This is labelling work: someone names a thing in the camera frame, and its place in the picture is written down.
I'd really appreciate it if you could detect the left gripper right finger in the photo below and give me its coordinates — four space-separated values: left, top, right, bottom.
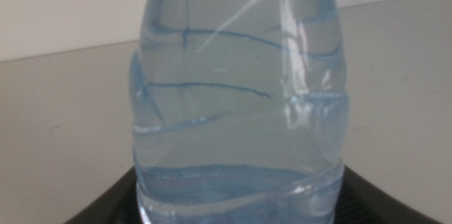
335 165 442 224

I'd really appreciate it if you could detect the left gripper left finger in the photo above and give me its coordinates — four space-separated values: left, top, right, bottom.
63 165 142 224

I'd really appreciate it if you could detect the clear water bottle blue cap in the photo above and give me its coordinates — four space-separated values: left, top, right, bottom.
129 0 350 224

